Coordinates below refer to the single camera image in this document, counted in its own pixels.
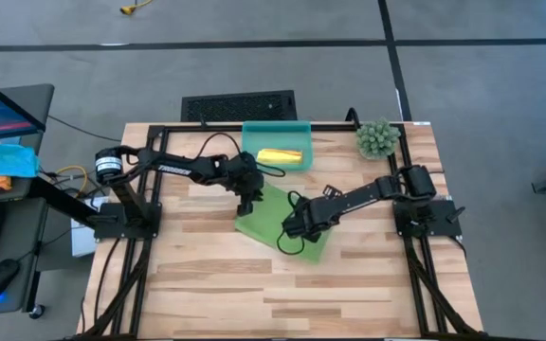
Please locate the grey desk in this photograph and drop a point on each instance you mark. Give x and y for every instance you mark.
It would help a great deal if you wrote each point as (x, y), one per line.
(22, 284)

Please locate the black desk caster wheel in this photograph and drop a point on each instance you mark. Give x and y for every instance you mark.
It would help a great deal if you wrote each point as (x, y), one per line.
(37, 311)

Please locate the yellow microfiber towel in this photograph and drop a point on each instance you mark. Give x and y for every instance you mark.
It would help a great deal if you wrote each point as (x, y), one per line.
(278, 156)

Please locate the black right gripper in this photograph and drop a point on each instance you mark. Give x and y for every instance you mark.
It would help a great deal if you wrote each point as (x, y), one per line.
(308, 218)

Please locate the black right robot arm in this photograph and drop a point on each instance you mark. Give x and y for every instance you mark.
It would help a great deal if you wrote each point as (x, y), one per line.
(363, 194)

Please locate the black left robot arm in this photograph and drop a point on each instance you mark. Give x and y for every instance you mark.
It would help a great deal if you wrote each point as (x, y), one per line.
(178, 169)

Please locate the blue cloth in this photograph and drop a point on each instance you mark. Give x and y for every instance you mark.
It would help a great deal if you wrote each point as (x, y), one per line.
(3, 161)

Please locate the teal translucent plastic basket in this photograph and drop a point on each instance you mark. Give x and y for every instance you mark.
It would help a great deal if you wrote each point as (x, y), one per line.
(278, 135)

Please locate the black perforated metal panel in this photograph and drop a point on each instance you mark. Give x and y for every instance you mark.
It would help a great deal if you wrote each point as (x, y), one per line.
(237, 106)

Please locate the white box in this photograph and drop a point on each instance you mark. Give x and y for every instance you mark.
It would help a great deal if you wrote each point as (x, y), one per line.
(81, 241)

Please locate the black metal table frame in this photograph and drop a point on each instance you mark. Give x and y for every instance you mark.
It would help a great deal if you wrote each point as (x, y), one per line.
(183, 128)

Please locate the potted artificial succulent plant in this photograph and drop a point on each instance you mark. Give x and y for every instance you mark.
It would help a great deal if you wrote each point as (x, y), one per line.
(377, 139)

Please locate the green microfiber towel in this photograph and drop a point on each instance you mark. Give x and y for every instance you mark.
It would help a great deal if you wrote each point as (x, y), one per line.
(266, 218)

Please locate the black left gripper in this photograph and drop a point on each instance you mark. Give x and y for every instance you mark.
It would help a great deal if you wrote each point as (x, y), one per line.
(244, 175)

